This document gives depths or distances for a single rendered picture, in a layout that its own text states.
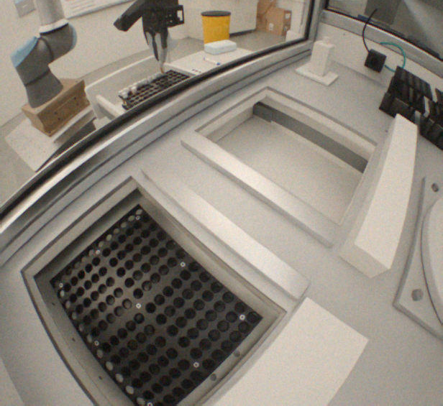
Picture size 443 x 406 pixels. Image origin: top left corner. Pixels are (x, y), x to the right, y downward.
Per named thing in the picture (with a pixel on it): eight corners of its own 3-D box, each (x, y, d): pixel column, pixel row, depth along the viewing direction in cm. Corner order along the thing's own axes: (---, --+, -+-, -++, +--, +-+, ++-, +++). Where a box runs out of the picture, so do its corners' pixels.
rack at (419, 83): (378, 108, 38) (394, 75, 31) (384, 93, 43) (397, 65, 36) (413, 131, 34) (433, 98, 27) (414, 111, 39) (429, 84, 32)
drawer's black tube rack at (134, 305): (74, 290, 27) (49, 280, 22) (150, 223, 35) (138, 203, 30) (167, 405, 18) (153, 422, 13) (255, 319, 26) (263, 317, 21)
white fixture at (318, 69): (293, 72, 46) (301, 33, 38) (308, 65, 49) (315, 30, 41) (328, 87, 42) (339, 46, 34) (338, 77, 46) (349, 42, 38)
